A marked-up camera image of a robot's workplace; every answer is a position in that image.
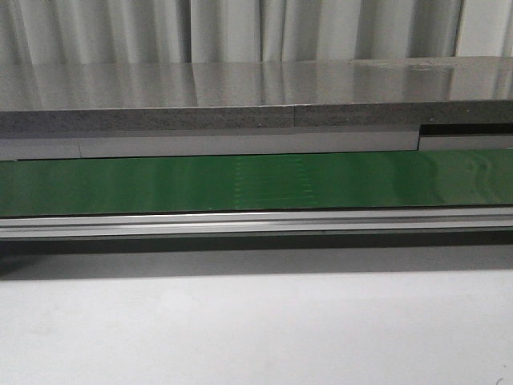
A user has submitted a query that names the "white curtain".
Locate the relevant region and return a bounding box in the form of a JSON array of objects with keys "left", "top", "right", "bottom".
[{"left": 1, "top": 1, "right": 512, "bottom": 64}]

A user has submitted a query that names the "aluminium conveyor side rail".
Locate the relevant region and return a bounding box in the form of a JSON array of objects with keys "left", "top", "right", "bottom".
[{"left": 1, "top": 207, "right": 512, "bottom": 240}]

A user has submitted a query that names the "green conveyor belt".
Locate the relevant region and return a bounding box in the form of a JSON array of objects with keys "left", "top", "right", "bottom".
[{"left": 1, "top": 149, "right": 512, "bottom": 217}]

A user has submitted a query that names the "grey stone counter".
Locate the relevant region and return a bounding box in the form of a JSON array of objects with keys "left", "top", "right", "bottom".
[{"left": 0, "top": 55, "right": 513, "bottom": 161}]

